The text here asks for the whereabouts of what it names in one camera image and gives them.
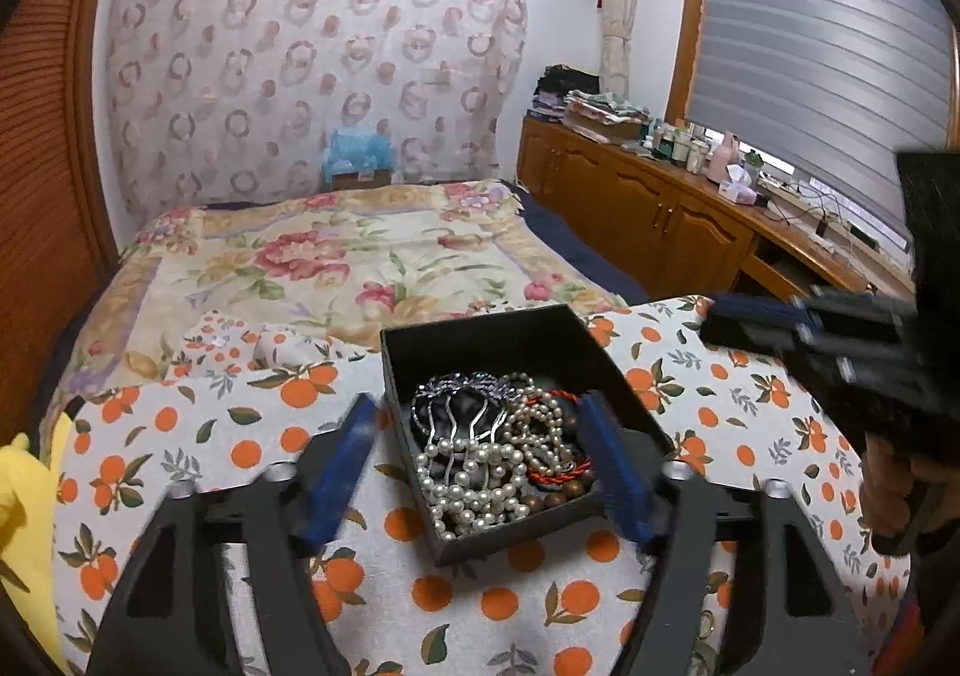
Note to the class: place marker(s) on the dark blue bed sheet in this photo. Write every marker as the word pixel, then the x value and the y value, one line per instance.
pixel 585 256

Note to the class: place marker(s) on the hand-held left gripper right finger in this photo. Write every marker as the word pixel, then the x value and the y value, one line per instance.
pixel 619 477

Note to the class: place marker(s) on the pink bottle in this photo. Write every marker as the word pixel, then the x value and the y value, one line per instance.
pixel 725 154

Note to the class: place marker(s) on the silver hair comb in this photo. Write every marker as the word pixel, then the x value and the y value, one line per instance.
pixel 465 398

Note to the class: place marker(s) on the black cardboard box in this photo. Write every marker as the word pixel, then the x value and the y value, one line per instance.
pixel 570 346

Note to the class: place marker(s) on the group of cosmetic bottles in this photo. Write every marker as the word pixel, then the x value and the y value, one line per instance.
pixel 682 143

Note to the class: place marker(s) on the floral blanket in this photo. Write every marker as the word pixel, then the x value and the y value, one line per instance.
pixel 300 263

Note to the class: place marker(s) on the blue plastic bag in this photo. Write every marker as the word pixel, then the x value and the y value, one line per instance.
pixel 360 151

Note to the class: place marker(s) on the grey window blind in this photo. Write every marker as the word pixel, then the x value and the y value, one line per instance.
pixel 817 45

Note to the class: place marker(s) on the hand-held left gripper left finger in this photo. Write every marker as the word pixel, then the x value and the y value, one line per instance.
pixel 337 481

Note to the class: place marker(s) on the person's right hand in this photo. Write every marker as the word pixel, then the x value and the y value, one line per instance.
pixel 892 488

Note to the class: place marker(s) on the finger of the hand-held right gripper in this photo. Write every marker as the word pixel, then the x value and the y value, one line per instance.
pixel 750 329

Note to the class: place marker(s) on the orange fruit print cloth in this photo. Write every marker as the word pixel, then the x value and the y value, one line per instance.
pixel 487 608

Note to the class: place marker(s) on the pile of dark clothes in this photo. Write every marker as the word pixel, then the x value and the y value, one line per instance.
pixel 562 91

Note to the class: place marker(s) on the stack of folded cloths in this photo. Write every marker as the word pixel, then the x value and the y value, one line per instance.
pixel 607 117

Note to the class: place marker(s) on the pink tissue box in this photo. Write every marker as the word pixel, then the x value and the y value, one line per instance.
pixel 739 190

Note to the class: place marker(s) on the yellow plush toy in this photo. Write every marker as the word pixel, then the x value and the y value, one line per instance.
pixel 26 533

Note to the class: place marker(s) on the wooden cabinet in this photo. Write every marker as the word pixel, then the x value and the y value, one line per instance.
pixel 675 218

